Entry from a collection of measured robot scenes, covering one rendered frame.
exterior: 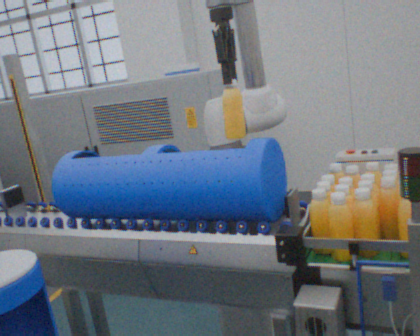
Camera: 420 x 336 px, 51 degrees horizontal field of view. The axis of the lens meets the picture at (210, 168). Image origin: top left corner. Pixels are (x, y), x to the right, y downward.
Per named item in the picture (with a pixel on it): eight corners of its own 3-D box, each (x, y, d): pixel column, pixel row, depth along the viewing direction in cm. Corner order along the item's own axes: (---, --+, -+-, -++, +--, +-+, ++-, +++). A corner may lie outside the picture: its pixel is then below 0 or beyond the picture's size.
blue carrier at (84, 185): (104, 205, 200) (92, 144, 194) (290, 206, 161) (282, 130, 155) (59, 228, 175) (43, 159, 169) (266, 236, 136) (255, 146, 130)
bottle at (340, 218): (358, 252, 128) (353, 195, 124) (353, 263, 122) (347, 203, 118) (334, 250, 131) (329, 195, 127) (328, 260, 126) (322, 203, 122)
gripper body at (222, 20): (215, 10, 143) (219, 39, 145) (204, 9, 135) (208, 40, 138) (236, 6, 140) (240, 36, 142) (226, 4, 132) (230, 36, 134)
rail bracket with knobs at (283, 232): (286, 253, 135) (282, 222, 132) (309, 254, 131) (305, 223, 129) (276, 268, 126) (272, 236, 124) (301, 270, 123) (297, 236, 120)
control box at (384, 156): (341, 175, 170) (339, 149, 168) (396, 173, 161) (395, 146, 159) (337, 183, 162) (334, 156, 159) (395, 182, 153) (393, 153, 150)
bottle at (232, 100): (235, 134, 152) (230, 83, 148) (250, 136, 147) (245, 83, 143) (221, 139, 148) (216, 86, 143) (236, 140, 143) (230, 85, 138)
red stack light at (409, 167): (398, 168, 97) (397, 151, 96) (431, 167, 94) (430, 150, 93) (397, 177, 91) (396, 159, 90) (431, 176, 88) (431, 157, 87)
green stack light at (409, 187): (400, 190, 98) (398, 169, 97) (432, 189, 95) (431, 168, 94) (398, 200, 92) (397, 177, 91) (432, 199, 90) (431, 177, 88)
